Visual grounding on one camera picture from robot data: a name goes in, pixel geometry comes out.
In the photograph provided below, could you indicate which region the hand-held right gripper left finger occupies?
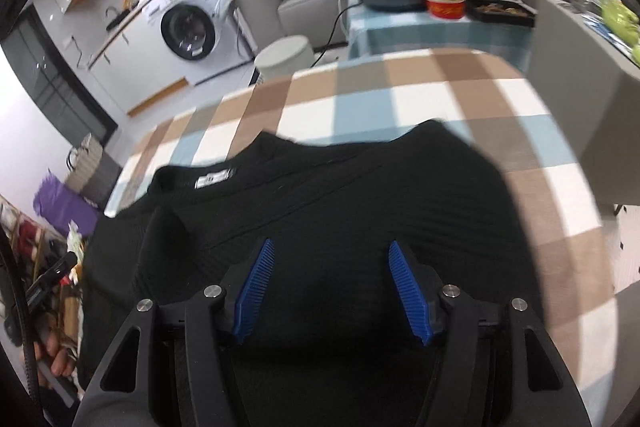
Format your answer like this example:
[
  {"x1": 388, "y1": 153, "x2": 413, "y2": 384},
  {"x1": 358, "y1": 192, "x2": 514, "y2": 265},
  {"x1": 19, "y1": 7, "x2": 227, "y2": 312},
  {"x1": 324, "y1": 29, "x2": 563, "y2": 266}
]
[{"x1": 75, "y1": 238, "x2": 277, "y2": 427}]

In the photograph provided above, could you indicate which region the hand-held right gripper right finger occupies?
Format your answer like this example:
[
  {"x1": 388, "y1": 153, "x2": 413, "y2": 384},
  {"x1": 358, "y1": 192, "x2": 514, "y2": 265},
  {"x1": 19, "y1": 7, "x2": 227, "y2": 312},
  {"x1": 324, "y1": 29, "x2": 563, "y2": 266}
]
[{"x1": 388, "y1": 240, "x2": 593, "y2": 427}]

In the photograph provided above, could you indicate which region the black knit sweater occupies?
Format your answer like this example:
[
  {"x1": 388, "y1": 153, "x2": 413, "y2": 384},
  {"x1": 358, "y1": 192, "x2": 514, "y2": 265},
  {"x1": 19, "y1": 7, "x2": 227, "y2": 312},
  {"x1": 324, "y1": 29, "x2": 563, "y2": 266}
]
[{"x1": 77, "y1": 119, "x2": 546, "y2": 427}]

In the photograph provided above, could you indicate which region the person's left hand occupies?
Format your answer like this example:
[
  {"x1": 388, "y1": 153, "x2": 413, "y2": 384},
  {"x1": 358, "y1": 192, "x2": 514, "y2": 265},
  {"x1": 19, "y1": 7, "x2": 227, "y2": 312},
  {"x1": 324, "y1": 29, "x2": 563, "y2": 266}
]
[{"x1": 35, "y1": 332, "x2": 78, "y2": 378}]

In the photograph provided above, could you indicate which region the wooden shoe rack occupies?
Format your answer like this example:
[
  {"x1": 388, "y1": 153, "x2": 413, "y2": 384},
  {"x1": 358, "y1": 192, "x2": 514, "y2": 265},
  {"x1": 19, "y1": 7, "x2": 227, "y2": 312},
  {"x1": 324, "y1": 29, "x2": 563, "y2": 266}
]
[{"x1": 0, "y1": 194, "x2": 86, "y2": 358}]

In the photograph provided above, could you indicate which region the purple bag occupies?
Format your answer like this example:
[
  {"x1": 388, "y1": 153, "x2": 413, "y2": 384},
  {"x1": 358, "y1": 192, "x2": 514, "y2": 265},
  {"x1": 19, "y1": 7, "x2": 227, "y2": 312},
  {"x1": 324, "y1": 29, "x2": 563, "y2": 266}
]
[{"x1": 32, "y1": 174, "x2": 98, "y2": 238}]

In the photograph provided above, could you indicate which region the woven laundry basket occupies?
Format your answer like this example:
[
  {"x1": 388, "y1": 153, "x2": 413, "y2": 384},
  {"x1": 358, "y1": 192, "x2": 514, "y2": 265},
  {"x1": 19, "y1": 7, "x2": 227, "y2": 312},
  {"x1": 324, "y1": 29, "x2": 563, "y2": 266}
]
[{"x1": 65, "y1": 133, "x2": 118, "y2": 208}]

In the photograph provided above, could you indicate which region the black glass door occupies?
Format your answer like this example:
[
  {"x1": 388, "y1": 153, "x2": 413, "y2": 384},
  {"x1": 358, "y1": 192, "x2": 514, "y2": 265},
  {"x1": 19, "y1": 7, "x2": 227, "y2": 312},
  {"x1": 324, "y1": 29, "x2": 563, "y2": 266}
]
[{"x1": 0, "y1": 4, "x2": 118, "y2": 148}]

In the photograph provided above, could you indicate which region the checked tablecloth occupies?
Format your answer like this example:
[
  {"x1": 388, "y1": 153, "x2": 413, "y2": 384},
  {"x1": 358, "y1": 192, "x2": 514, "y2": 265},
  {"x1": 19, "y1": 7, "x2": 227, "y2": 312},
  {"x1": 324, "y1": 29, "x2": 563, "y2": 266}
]
[{"x1": 102, "y1": 48, "x2": 618, "y2": 338}]

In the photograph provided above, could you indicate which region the white base cabinet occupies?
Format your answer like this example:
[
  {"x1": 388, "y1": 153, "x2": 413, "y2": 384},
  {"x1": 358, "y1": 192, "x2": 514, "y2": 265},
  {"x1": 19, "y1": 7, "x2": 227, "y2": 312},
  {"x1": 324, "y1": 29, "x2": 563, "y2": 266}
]
[{"x1": 87, "y1": 7, "x2": 188, "y2": 115}]

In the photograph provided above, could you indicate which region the white round stool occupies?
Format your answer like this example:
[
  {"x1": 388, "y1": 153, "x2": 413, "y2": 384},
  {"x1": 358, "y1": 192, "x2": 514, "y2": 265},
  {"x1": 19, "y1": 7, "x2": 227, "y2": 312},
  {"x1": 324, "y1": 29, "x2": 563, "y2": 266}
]
[{"x1": 255, "y1": 35, "x2": 316, "y2": 82}]

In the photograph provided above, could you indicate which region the white washing machine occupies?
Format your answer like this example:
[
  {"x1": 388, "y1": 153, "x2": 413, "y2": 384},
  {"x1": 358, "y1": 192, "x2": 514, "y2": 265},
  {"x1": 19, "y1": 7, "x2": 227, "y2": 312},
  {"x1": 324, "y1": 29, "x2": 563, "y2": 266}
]
[{"x1": 142, "y1": 0, "x2": 256, "y2": 85}]

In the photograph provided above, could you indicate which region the light blue tablecloth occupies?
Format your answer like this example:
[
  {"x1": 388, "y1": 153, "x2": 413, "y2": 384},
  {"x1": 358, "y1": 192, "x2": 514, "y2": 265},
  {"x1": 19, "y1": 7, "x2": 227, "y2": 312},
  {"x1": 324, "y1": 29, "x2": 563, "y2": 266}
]
[{"x1": 346, "y1": 2, "x2": 535, "y2": 70}]

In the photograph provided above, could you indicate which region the red noodle bowl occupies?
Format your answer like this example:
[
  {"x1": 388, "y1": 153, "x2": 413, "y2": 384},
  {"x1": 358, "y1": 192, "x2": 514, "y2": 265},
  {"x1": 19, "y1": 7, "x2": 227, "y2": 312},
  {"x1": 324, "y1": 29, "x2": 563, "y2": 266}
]
[{"x1": 424, "y1": 0, "x2": 468, "y2": 22}]

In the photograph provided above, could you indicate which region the black food tray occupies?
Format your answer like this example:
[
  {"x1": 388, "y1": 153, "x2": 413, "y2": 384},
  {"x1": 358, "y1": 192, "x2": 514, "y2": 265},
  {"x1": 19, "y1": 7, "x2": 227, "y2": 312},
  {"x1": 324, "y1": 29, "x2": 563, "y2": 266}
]
[{"x1": 467, "y1": 0, "x2": 538, "y2": 28}]

